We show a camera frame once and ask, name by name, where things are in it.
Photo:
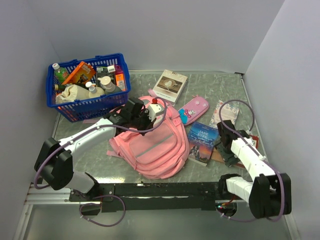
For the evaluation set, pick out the blue Jane Eyre book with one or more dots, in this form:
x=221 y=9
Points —
x=201 y=140

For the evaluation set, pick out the blue plastic shopping basket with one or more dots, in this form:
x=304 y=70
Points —
x=79 y=110

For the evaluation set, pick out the red framed card book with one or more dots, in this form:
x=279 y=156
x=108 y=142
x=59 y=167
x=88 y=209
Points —
x=255 y=140

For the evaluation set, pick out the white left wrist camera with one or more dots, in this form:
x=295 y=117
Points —
x=155 y=109

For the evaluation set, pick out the black packaged box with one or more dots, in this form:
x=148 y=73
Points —
x=102 y=71

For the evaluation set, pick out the pink carton box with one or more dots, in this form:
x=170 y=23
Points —
x=120 y=78

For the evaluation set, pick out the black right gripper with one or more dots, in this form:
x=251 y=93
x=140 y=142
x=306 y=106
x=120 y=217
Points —
x=230 y=160

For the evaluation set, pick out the pink blue pencil case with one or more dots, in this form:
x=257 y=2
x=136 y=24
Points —
x=194 y=109

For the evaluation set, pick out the pink student backpack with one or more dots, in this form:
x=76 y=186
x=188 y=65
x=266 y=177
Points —
x=159 y=154

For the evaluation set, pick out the grey pump bottle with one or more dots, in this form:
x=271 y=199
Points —
x=108 y=86

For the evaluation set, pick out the beige cloth bag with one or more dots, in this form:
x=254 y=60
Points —
x=72 y=93

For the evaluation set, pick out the floral pink notebook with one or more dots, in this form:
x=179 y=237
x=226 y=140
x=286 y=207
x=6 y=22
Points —
x=228 y=112

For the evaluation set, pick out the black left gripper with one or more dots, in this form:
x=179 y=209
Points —
x=149 y=124

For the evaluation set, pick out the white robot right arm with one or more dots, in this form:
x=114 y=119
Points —
x=269 y=193

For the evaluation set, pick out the orange snack box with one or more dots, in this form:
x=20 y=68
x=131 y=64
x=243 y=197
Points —
x=82 y=74

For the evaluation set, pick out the white coffee cover book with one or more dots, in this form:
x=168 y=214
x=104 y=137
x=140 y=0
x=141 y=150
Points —
x=169 y=86

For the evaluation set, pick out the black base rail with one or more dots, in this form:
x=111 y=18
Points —
x=156 y=196

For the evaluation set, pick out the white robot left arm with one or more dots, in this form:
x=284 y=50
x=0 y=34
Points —
x=55 y=162

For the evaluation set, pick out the cream lotion bottle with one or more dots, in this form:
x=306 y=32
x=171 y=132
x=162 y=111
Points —
x=94 y=91

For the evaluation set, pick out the green drink bottle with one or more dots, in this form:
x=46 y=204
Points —
x=60 y=73

